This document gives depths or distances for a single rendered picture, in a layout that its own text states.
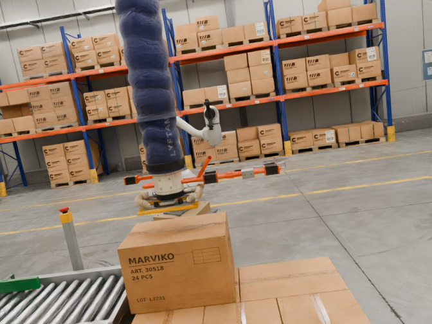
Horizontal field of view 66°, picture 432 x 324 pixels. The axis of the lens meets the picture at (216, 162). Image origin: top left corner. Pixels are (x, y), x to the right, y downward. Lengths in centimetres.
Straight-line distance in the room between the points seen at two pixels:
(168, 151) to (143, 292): 80
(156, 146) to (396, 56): 1014
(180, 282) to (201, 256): 20
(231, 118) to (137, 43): 861
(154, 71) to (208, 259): 104
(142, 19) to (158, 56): 19
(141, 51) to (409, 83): 1030
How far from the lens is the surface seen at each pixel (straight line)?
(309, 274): 222
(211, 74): 1039
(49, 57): 1023
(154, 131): 184
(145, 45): 186
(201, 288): 198
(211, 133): 240
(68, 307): 244
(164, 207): 189
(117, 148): 1096
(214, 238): 184
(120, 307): 211
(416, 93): 1171
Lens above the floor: 163
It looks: 10 degrees down
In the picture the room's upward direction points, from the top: 9 degrees counter-clockwise
